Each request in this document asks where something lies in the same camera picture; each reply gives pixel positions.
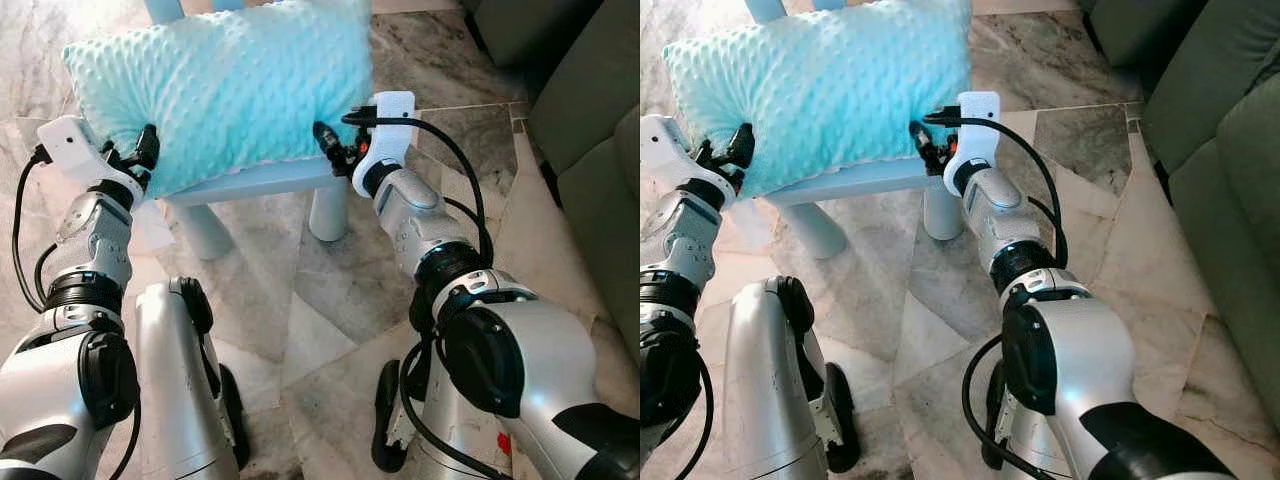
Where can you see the light blue dotted pillow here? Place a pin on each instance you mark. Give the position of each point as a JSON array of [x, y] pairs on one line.
[[225, 90], [825, 90]]

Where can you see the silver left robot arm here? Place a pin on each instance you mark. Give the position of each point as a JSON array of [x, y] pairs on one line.
[[60, 380], [665, 300]]

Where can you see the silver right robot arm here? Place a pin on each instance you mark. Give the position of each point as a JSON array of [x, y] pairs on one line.
[[1085, 370], [540, 370]]

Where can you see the dark green fabric sofa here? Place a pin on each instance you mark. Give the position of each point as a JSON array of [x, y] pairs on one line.
[[1225, 150], [595, 130]]

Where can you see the light blue plastic stool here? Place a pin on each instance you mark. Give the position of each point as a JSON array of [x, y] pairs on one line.
[[262, 181], [860, 181]]

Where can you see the silver left robot leg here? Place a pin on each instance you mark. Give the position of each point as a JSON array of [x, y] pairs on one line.
[[775, 390], [180, 390]]

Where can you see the silver robot leg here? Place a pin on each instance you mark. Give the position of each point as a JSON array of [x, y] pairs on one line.
[[450, 430], [180, 390], [1030, 440], [775, 390]]

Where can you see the silver right robot leg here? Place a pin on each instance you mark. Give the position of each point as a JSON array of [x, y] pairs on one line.
[[450, 430], [1030, 440]]

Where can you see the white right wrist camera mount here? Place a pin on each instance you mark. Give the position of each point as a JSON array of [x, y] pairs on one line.
[[978, 122], [392, 125]]

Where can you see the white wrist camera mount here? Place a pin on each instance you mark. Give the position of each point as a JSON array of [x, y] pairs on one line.
[[392, 125], [70, 145], [978, 122], [662, 148]]

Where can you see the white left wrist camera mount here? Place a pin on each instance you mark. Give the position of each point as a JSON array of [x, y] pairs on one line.
[[662, 148], [70, 145]]

